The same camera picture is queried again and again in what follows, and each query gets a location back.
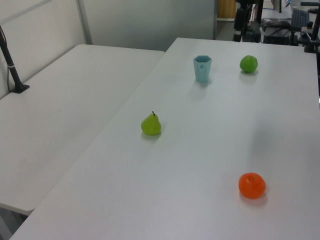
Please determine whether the white side table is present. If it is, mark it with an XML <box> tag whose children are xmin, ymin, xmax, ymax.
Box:
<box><xmin>0</xmin><ymin>44</ymin><xmax>166</xmax><ymax>238</ymax></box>

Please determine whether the green pear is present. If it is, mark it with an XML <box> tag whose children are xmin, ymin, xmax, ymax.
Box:
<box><xmin>140</xmin><ymin>111</ymin><xmax>162</xmax><ymax>137</ymax></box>

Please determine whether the black office chair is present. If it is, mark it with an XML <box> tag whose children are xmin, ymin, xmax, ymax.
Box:
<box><xmin>260</xmin><ymin>17</ymin><xmax>292</xmax><ymax>45</ymax></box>

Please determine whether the green apple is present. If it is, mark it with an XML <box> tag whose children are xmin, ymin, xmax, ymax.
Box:
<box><xmin>239</xmin><ymin>54</ymin><xmax>259</xmax><ymax>74</ymax></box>

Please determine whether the wooden cabinet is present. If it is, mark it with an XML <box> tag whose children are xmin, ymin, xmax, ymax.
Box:
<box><xmin>216</xmin><ymin>0</ymin><xmax>237</xmax><ymax>20</ymax></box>

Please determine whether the black clamp stand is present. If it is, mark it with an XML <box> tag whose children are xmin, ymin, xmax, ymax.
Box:
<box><xmin>296</xmin><ymin>8</ymin><xmax>320</xmax><ymax>54</ymax></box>

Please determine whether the light blue hexagonal mug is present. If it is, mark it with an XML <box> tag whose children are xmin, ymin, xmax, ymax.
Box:
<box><xmin>192</xmin><ymin>55</ymin><xmax>213</xmax><ymax>83</ymax></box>

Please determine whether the aluminium partition corner post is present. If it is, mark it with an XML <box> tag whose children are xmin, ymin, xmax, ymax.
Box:
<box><xmin>76</xmin><ymin>0</ymin><xmax>94</xmax><ymax>46</ymax></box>

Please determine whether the blue striped cloth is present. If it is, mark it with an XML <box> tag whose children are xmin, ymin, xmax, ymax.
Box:
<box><xmin>290</xmin><ymin>9</ymin><xmax>310</xmax><ymax>29</ymax></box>

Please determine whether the black camera pole with base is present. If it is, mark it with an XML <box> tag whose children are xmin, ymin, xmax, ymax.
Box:
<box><xmin>0</xmin><ymin>24</ymin><xmax>31</xmax><ymax>94</ymax></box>

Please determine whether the black stand with white band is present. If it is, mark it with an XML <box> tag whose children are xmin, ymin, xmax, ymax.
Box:
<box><xmin>232</xmin><ymin>8</ymin><xmax>248</xmax><ymax>42</ymax></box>

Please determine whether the orange tangerine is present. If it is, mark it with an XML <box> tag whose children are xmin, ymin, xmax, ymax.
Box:
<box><xmin>238</xmin><ymin>172</ymin><xmax>267</xmax><ymax>200</ymax></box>

